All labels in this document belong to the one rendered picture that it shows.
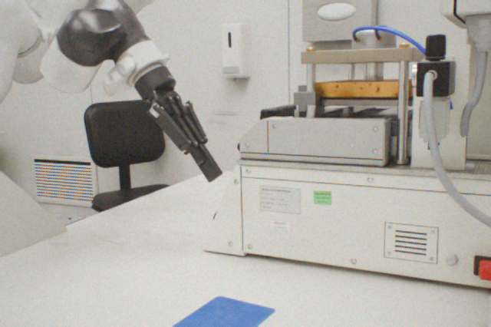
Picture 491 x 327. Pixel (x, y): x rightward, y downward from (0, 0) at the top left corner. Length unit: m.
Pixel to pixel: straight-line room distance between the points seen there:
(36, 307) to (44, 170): 2.68
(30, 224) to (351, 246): 0.63
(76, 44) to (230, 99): 1.76
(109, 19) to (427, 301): 0.72
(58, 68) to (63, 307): 0.45
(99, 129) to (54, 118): 0.73
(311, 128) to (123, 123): 1.95
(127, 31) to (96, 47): 0.09
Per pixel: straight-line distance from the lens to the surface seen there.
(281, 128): 0.88
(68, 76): 1.06
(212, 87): 2.73
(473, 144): 0.94
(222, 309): 0.77
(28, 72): 1.33
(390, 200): 0.84
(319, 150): 0.87
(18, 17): 1.24
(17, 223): 1.11
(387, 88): 0.89
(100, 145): 2.67
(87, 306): 0.83
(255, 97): 2.63
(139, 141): 2.75
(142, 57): 1.03
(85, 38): 1.00
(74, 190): 3.37
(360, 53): 0.87
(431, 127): 0.65
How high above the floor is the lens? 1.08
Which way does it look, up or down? 10 degrees down
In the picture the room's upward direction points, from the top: 1 degrees counter-clockwise
